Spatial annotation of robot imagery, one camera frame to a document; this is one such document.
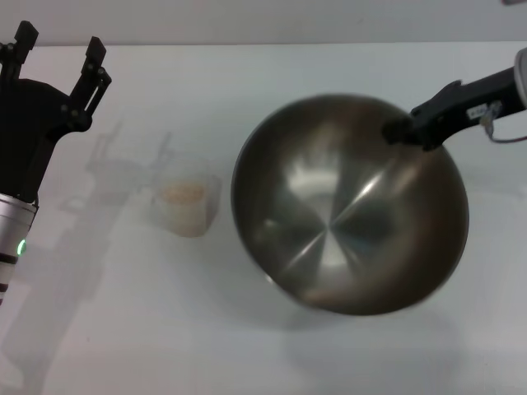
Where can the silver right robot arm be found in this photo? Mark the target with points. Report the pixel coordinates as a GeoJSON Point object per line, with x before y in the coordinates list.
{"type": "Point", "coordinates": [522, 78]}

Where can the white rice grains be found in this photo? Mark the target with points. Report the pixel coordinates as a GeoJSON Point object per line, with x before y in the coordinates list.
{"type": "Point", "coordinates": [184, 192]}

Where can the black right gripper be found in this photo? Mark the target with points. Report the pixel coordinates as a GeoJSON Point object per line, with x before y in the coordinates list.
{"type": "Point", "coordinates": [486, 96]}

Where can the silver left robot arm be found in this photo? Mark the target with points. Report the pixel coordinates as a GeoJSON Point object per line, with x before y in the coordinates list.
{"type": "Point", "coordinates": [12, 230]}

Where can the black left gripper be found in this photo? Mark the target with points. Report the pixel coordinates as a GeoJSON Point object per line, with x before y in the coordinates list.
{"type": "Point", "coordinates": [24, 131]}

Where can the clear plastic measuring cup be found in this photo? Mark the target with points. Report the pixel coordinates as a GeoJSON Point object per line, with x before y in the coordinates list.
{"type": "Point", "coordinates": [193, 218]}

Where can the stainless steel mixing bowl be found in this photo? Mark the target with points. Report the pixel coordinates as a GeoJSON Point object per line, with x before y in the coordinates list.
{"type": "Point", "coordinates": [350, 214]}

